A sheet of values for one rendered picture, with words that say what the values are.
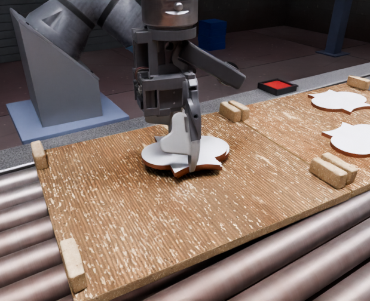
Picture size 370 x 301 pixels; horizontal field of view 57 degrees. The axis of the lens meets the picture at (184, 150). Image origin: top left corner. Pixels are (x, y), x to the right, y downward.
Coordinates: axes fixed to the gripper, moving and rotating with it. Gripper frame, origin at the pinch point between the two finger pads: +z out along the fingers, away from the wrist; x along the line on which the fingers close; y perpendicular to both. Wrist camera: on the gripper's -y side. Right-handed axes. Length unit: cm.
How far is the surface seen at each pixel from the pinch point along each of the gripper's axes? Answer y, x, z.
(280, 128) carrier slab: -22.7, -6.6, 2.3
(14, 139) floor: 67, -217, 96
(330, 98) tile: -41.9, -15.2, 1.5
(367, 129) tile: -37.8, 0.8, 1.5
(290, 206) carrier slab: -10.5, 15.8, 2.4
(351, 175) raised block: -21.7, 14.3, 0.5
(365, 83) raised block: -55, -19, 0
